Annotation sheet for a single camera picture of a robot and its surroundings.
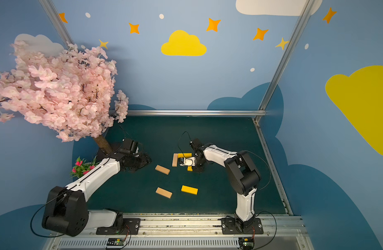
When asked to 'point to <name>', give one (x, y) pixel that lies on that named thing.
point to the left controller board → (115, 241)
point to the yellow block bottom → (191, 190)
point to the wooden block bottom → (165, 192)
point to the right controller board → (246, 243)
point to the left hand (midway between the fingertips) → (147, 160)
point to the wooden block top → (175, 160)
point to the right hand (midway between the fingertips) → (197, 163)
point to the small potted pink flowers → (82, 166)
